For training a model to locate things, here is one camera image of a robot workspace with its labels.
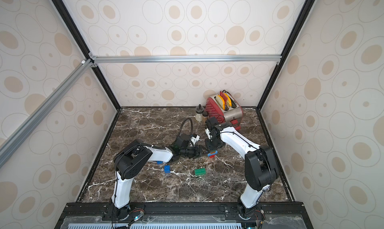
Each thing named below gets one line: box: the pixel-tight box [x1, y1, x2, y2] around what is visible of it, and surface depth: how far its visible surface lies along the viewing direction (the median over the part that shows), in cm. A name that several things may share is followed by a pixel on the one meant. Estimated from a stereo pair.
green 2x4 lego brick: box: [194, 168, 207, 176], surface depth 87 cm
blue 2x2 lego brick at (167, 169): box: [164, 165, 171, 174], surface depth 88 cm
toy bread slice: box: [214, 95, 225, 110], surface depth 97 cm
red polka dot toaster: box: [205, 92, 243, 131], surface depth 98 cm
